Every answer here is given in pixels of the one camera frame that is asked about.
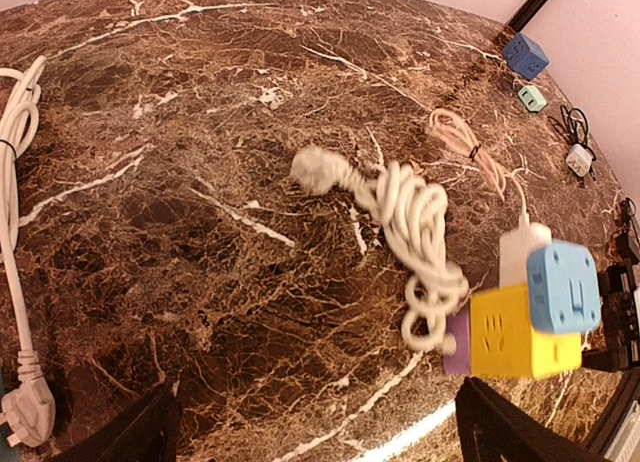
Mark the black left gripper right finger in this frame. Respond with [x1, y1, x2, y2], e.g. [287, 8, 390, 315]
[455, 377, 604, 462]

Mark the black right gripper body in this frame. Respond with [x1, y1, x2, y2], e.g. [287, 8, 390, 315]
[582, 261, 639, 372]

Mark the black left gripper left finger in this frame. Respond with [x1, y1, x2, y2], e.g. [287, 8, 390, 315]
[49, 382, 180, 462]

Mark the blue adapter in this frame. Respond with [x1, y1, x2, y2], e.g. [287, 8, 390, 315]
[527, 240, 601, 335]

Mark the yellow cube socket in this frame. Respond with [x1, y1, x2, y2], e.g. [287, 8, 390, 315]
[470, 284, 582, 380]

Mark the purple power strip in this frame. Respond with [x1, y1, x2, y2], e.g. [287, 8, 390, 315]
[443, 307, 471, 375]

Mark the white charger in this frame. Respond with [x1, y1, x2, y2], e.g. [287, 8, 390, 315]
[499, 222, 552, 288]

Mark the light blue charger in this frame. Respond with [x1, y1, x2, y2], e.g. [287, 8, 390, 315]
[565, 144, 594, 177]

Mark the black cable bundle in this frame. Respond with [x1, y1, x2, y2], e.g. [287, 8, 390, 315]
[547, 104, 599, 183]

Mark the white power cord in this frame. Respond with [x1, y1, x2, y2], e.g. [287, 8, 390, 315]
[290, 146, 471, 356]

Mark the pink white usb cable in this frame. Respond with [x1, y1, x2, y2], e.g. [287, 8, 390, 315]
[428, 106, 532, 228]

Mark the black plug adapter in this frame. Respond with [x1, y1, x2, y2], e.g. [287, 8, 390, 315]
[614, 197, 639, 265]

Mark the teal small charger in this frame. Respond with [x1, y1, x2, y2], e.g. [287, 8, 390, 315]
[517, 85, 547, 113]

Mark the dark blue cube socket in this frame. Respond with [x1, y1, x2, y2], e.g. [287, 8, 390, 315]
[502, 33, 549, 81]

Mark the black front aluminium rail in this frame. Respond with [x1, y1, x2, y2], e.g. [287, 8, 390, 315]
[584, 368, 639, 456]

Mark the white teal strip cord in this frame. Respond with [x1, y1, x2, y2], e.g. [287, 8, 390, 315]
[0, 55, 56, 449]

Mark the white slotted cable duct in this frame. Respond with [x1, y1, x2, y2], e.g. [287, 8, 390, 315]
[604, 401, 640, 462]

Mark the right black frame post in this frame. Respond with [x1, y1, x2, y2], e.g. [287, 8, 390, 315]
[507, 0, 549, 32]

